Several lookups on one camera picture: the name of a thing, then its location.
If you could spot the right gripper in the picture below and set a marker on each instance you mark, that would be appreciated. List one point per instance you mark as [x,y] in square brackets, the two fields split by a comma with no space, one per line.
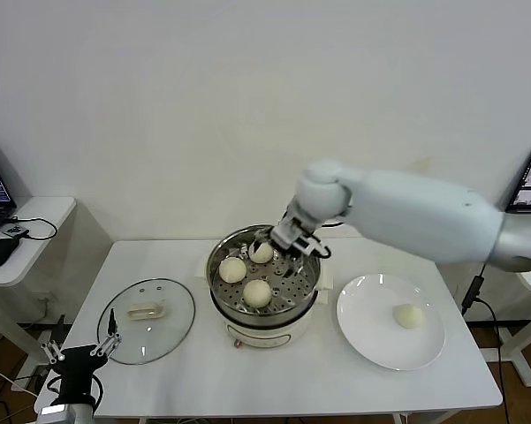
[296,234]

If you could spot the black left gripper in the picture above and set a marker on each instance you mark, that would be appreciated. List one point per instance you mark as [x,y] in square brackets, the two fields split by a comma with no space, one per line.
[77,368]

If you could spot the white steamed baozi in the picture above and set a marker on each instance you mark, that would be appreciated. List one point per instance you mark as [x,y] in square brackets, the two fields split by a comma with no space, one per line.
[407,316]
[232,270]
[261,255]
[257,293]

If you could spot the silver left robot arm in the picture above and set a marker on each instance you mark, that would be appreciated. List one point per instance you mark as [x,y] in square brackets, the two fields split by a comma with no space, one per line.
[64,413]

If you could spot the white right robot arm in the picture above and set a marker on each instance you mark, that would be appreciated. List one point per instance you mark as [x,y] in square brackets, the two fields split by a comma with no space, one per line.
[415,216]

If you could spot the stainless steel steamer basket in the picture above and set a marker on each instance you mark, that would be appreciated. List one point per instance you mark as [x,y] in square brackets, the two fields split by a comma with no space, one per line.
[291,291]

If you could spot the cream electric cooking pot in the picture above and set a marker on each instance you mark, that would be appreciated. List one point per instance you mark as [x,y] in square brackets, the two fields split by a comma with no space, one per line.
[265,338]

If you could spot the white round plate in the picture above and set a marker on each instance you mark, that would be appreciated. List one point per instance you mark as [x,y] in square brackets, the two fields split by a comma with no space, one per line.
[366,318]

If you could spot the white side table rounded corner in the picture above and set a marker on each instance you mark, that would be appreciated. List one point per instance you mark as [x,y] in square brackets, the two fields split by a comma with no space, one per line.
[40,221]

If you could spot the small black usb hub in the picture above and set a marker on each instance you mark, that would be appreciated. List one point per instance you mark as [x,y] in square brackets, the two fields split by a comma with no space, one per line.
[15,231]

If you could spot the white side table with label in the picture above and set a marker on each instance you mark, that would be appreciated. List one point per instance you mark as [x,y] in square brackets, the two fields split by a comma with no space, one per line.
[523,335]

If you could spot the white wall socket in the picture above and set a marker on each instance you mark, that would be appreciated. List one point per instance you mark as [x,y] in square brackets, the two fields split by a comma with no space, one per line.
[44,301]

